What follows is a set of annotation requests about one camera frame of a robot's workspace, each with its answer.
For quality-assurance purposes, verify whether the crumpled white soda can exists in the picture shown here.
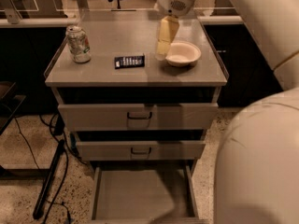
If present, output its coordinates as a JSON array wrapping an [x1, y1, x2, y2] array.
[[65, 25, 91, 63]]

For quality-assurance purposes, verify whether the grey middle drawer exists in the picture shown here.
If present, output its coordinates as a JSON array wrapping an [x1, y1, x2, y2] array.
[[77, 141, 205, 161]]

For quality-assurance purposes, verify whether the grey open bottom drawer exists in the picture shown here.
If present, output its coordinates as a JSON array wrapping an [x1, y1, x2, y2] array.
[[90, 164, 208, 224]]

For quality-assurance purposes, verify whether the black table leg base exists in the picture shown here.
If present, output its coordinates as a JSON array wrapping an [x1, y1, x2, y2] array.
[[0, 139, 66, 220]]

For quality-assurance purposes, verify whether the grey top drawer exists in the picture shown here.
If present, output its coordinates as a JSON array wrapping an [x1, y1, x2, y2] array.
[[58, 103, 218, 132]]

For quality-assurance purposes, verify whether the white paper bowl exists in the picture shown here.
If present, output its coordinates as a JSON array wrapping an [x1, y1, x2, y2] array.
[[165, 41, 202, 67]]

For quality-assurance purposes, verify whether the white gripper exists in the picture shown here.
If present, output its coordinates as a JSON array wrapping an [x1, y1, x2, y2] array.
[[155, 0, 195, 61]]

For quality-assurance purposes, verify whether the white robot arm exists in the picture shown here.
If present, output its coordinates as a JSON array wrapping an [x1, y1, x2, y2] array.
[[213, 0, 299, 224]]

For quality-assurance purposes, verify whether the grey metal drawer cabinet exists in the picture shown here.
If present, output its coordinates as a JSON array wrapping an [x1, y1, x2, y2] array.
[[43, 9, 230, 173]]

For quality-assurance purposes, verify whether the dark blue rxbar wrapper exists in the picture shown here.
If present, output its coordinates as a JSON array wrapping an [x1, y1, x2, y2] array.
[[114, 55, 145, 69]]

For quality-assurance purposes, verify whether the black floor cable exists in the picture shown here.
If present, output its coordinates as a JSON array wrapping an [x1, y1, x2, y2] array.
[[12, 113, 88, 224]]

